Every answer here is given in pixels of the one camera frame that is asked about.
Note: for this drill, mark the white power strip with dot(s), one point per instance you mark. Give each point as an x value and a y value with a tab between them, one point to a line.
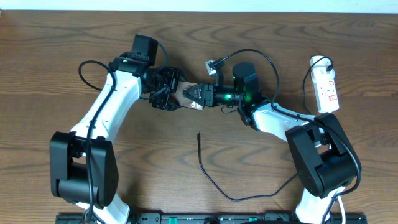
325	89

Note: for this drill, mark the white USB charger plug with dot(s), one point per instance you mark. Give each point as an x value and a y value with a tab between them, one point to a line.
323	61

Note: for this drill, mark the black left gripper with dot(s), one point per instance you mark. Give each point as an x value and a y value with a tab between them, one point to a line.
165	100

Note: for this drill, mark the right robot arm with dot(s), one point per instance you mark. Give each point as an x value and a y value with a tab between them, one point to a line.
326	162

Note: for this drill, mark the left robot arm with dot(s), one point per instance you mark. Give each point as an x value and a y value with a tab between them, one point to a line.
83	168

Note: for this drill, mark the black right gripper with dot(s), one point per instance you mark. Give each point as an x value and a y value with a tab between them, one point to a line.
208	94

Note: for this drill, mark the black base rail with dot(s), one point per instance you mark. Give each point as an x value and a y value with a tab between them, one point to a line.
270	217

